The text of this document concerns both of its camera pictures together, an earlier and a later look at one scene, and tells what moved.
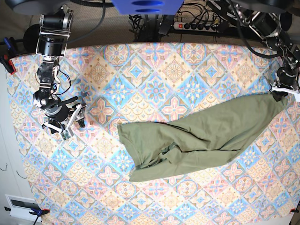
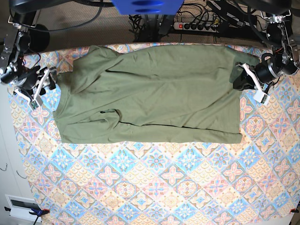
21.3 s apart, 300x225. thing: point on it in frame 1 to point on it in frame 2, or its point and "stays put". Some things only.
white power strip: (195, 26) stays put
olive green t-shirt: (213, 135) to (144, 93)
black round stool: (31, 37) stays put
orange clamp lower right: (294, 210) stays put
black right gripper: (278, 95) to (245, 82)
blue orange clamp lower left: (37, 212) stays put
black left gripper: (59, 112) to (50, 80)
